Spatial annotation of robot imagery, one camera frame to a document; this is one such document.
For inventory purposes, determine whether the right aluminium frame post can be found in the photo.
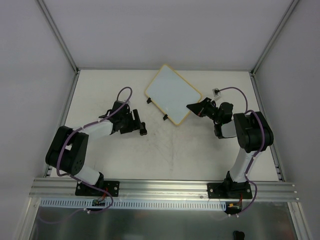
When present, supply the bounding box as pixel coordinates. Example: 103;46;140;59
250;0;300;76

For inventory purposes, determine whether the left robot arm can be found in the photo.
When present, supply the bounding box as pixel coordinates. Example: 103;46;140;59
45;100;148;200

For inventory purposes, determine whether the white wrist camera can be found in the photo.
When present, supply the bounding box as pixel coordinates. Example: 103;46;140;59
119;100;131;105
212;88;222;101

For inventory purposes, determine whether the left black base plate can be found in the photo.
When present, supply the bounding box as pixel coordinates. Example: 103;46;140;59
75;180;120;197

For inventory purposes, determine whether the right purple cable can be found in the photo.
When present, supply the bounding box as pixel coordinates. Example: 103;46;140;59
219;86;270;218

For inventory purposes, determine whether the left aluminium frame post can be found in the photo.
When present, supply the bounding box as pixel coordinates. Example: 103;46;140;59
35;0;79;74

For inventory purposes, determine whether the purple cable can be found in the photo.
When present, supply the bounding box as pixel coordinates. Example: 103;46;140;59
219;86;270;218
37;86;133;225

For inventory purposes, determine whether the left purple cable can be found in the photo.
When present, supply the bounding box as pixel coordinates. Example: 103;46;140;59
37;86;133;225

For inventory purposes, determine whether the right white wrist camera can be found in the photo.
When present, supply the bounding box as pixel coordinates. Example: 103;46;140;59
212;88;222;101

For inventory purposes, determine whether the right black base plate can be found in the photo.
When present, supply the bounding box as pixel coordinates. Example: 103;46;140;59
207;181;253;200

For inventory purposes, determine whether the aluminium frame post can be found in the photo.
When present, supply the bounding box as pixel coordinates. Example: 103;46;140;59
35;0;79;74
250;0;300;76

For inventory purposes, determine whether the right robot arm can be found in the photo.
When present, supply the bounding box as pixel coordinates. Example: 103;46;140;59
186;97;274;200

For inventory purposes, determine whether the aluminium front rail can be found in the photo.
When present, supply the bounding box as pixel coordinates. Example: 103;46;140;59
28;177;300;202

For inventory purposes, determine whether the yellow framed whiteboard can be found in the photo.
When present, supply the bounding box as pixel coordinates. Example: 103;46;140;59
144;64;203;126

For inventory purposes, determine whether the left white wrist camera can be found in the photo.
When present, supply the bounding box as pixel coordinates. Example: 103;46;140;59
119;100;131;105

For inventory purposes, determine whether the black bone-shaped eraser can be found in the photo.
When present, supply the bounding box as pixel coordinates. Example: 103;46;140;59
139;122;148;136

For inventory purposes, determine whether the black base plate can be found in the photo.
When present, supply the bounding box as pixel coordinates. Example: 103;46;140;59
207;181;253;200
75;180;120;197

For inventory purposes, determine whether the black object on floor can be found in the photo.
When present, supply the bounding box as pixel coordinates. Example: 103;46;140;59
233;230;245;240

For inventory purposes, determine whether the white slotted cable duct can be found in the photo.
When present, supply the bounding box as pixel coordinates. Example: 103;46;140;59
39;198;227;211

